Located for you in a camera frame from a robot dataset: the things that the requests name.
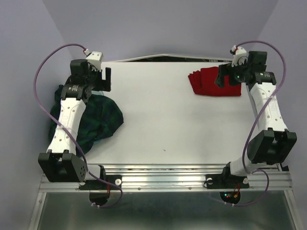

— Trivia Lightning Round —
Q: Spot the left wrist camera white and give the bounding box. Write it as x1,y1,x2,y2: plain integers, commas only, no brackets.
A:
86,51,103,71

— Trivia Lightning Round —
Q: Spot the aluminium frame rail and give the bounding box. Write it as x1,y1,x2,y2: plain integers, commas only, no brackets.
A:
28,62,298,230

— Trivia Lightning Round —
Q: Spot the red pleated skirt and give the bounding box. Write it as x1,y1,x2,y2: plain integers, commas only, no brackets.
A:
188,67,241,97

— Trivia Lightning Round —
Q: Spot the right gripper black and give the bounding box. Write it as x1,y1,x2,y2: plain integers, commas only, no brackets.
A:
214,59,251,88

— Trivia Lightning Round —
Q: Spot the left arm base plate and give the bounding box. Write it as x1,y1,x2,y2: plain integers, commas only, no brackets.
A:
79,174,122,191

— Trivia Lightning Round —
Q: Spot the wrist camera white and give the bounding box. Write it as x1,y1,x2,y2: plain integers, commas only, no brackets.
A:
230,46,248,67
86,51,103,71

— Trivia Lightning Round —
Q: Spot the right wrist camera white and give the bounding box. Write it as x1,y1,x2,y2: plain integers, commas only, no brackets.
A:
230,46,248,67

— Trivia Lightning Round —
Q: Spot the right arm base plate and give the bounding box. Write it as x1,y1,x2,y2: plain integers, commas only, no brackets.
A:
203,174,249,190

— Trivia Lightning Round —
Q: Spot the green plaid skirt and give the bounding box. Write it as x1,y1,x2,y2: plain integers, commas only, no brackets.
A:
47,85,124,156

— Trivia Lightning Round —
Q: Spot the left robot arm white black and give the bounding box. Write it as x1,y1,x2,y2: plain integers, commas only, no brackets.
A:
38,55,111,183

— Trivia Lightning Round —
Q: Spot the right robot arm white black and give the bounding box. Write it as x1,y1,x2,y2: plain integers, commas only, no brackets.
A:
213,46,297,187

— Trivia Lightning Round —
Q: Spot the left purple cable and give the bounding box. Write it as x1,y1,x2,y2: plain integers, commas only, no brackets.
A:
33,43,123,208

